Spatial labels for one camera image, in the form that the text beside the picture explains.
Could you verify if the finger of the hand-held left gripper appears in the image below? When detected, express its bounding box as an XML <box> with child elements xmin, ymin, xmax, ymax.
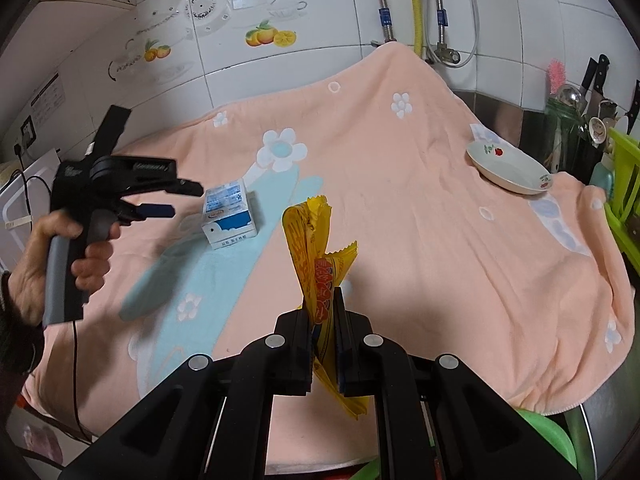
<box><xmin>118</xmin><ymin>201</ymin><xmax>177</xmax><ymax>224</ymax></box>
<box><xmin>94</xmin><ymin>156</ymin><xmax>205</xmax><ymax>204</ymax></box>

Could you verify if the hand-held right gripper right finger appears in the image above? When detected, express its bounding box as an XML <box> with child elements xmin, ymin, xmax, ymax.
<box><xmin>332</xmin><ymin>286</ymin><xmax>583</xmax><ymax>480</ymax></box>

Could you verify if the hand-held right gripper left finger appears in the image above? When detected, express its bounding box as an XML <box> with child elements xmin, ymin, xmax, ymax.
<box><xmin>60</xmin><ymin>310</ymin><xmax>316</xmax><ymax>480</ymax></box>

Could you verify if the blue white milk carton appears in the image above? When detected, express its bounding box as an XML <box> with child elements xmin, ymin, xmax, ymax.
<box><xmin>201</xmin><ymin>178</ymin><xmax>258</xmax><ymax>251</ymax></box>

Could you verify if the yellow snack wrapper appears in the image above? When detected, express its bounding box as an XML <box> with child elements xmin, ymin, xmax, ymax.
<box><xmin>281</xmin><ymin>195</ymin><xmax>371</xmax><ymax>422</ymax></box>

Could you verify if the green plastic basket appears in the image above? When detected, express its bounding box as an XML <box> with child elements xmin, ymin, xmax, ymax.
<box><xmin>350</xmin><ymin>407</ymin><xmax>577</xmax><ymax>480</ymax></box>

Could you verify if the person's left forearm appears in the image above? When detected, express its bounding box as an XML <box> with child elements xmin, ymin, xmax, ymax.
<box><xmin>0</xmin><ymin>270</ymin><xmax>47</xmax><ymax>421</ymax></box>

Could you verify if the person's left hand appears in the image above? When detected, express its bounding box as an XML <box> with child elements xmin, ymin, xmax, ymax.
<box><xmin>9</xmin><ymin>209</ymin><xmax>122</xmax><ymax>328</ymax></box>

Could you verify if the peach floral towel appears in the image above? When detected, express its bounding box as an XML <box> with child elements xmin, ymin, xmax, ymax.
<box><xmin>22</xmin><ymin>40</ymin><xmax>630</xmax><ymax>478</ymax></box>

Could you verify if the white plate red flower print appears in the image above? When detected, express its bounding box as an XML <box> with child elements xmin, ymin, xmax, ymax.
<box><xmin>466</xmin><ymin>140</ymin><xmax>555</xmax><ymax>196</ymax></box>

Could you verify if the stainless steel sink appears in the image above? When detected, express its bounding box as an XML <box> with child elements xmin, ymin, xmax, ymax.
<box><xmin>562</xmin><ymin>260</ymin><xmax>640</xmax><ymax>480</ymax></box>

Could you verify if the steel backsplash panel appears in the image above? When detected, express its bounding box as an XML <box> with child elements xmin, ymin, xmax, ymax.
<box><xmin>450</xmin><ymin>87</ymin><xmax>551</xmax><ymax>161</ymax></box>

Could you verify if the metal water valve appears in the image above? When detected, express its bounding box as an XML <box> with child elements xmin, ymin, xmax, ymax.
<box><xmin>425</xmin><ymin>42</ymin><xmax>461</xmax><ymax>67</ymax></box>

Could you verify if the teal plastic bottle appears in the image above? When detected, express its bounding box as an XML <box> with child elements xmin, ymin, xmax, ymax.
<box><xmin>589</xmin><ymin>152</ymin><xmax>616</xmax><ymax>202</ymax></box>

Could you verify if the glass utensil jar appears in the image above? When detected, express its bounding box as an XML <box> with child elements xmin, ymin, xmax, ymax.
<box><xmin>542</xmin><ymin>95</ymin><xmax>601</xmax><ymax>177</ymax></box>

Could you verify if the ceramic spoon with print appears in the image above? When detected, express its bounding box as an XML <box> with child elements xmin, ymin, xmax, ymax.
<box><xmin>587</xmin><ymin>116</ymin><xmax>609</xmax><ymax>147</ymax></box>

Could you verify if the green plastic dish rack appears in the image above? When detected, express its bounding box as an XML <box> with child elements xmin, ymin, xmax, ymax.
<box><xmin>602</xmin><ymin>127</ymin><xmax>640</xmax><ymax>286</ymax></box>

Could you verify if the metal ladle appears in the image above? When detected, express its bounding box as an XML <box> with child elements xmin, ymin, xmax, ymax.
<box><xmin>556</xmin><ymin>84</ymin><xmax>584</xmax><ymax>112</ymax></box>

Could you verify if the pink brush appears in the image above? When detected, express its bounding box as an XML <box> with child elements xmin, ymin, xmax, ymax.
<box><xmin>546</xmin><ymin>59</ymin><xmax>566</xmax><ymax>97</ymax></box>

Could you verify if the black power cable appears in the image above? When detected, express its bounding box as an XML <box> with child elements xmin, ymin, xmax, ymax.
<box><xmin>9</xmin><ymin>144</ymin><xmax>57</xmax><ymax>213</ymax></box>

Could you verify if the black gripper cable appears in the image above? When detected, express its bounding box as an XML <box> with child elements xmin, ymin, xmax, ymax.
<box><xmin>71</xmin><ymin>319</ymin><xmax>96</xmax><ymax>445</ymax></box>

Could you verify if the yellow gas hose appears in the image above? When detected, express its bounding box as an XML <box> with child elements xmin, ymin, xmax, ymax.
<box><xmin>409</xmin><ymin>0</ymin><xmax>425</xmax><ymax>57</ymax></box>

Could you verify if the thin grey hose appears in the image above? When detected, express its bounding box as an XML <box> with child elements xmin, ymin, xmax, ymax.
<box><xmin>449</xmin><ymin>0</ymin><xmax>482</xmax><ymax>69</ymax></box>

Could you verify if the black handled knife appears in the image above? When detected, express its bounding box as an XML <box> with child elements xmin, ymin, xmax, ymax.
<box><xmin>580</xmin><ymin>57</ymin><xmax>599</xmax><ymax>108</ymax></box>
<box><xmin>594</xmin><ymin>54</ymin><xmax>612</xmax><ymax>107</ymax></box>

